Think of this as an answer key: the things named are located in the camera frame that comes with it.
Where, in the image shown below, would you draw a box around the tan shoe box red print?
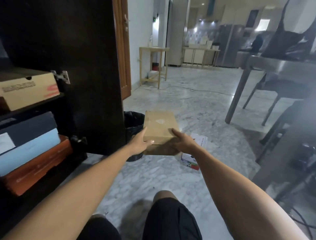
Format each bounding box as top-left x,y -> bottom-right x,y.
0,68 -> 60,112

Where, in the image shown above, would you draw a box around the white colourful printed box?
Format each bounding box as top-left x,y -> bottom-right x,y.
180,133 -> 208,171

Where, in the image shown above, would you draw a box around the person's right hand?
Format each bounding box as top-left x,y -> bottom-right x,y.
171,128 -> 198,155

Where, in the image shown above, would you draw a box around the black trash bin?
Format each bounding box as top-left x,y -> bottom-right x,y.
124,111 -> 145,162

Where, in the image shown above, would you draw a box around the dark grey shoe box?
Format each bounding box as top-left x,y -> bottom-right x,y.
0,111 -> 58,156

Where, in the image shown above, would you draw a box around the light wooden side table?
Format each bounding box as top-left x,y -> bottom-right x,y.
139,46 -> 170,89

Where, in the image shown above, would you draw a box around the stainless steel refrigerator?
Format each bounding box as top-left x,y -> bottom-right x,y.
216,24 -> 245,68

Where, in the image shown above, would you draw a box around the dark wooden shoe cabinet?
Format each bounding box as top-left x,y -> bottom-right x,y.
0,37 -> 88,238

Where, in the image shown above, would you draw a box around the person's black shorts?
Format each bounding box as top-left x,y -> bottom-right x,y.
77,198 -> 203,240

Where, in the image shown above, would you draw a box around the light blue shoe box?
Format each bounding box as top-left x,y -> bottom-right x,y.
0,129 -> 61,176

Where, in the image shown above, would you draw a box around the person's left hand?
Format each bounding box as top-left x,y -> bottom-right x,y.
128,127 -> 155,157

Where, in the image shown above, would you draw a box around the person's legs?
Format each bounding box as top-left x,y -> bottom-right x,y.
89,190 -> 182,223

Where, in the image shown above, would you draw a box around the brown wooden door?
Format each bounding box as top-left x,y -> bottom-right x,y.
112,0 -> 132,100

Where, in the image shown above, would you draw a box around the orange shoe box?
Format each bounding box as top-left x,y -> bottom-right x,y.
2,135 -> 73,197

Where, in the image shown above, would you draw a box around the black floor cable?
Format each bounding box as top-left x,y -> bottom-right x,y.
159,84 -> 235,96

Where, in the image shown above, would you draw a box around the person's left forearm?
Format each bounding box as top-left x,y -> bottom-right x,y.
0,143 -> 136,240

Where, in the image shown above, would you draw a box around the person's right forearm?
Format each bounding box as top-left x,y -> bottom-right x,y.
189,146 -> 309,240

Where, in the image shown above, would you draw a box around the black cabinet hinge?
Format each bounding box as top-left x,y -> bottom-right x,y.
70,135 -> 88,150

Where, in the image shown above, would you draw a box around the metal cabinet hinge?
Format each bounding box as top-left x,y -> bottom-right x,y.
51,70 -> 70,84

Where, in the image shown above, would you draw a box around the grey dining table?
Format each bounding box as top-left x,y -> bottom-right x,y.
225,55 -> 316,201

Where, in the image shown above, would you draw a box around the black bag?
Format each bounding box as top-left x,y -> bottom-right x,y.
261,0 -> 316,60

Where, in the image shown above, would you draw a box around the dark grey chair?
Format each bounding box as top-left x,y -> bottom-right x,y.
242,72 -> 311,126

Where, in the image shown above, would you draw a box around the brown cardboard shoe box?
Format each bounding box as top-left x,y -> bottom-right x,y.
143,110 -> 181,156

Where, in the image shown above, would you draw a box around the dark wooden cabinet door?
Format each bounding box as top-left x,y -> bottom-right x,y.
0,0 -> 127,156

